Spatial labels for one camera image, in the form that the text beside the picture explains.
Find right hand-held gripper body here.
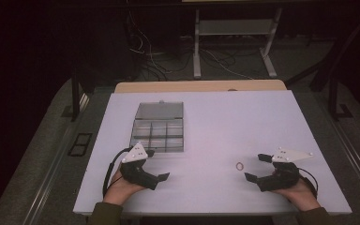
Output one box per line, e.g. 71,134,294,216
256,147,314,192

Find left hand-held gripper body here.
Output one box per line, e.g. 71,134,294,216
119,142,160,191

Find clear plastic compartment box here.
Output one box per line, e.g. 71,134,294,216
129,99,185,154

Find person's left hand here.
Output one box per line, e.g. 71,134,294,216
102,168,147,206

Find person's right hand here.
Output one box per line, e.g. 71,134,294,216
272,180,322,213

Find wooden table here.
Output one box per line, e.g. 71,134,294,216
114,79,288,94

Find black metal stand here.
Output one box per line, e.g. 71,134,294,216
60,59,92,123
285,6,360,122

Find white metal stand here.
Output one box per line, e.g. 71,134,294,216
192,7,283,80

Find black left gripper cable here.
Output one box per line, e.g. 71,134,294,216
101,146,133,199

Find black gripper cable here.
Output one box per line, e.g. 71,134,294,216
101,146,133,199
297,167,320,200

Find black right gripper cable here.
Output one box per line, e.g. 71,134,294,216
297,167,320,200

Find aluminium floor rail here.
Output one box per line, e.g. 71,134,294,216
317,93,360,203
21,93,91,225

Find white floor cable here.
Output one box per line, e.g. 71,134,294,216
127,8,173,75
204,49,255,80

